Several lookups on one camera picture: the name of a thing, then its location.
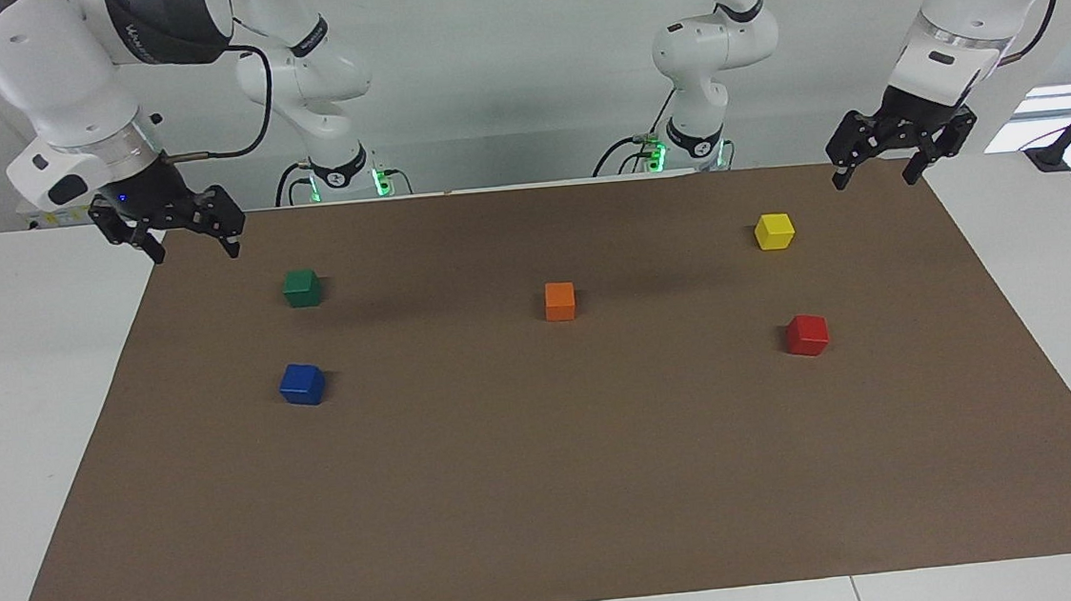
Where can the red wooden block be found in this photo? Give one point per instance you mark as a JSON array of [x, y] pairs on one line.
[[807, 336]]

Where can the blue wooden block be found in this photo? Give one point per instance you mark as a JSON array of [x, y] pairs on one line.
[[301, 386]]

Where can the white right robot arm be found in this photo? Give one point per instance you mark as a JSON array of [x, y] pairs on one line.
[[49, 71]]

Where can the orange wooden block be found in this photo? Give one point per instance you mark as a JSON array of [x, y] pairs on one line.
[[560, 302]]

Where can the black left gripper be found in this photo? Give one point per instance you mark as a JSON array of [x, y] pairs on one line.
[[908, 118]]

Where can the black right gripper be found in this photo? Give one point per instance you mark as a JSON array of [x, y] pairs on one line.
[[154, 195]]

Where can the brown paper mat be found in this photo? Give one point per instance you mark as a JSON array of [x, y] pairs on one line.
[[559, 480]]

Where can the white power strip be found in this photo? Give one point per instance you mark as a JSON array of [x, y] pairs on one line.
[[51, 216]]

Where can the green wooden block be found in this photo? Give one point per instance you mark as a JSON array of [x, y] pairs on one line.
[[301, 289]]

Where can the yellow wooden block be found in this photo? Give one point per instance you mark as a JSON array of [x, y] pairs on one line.
[[774, 232]]

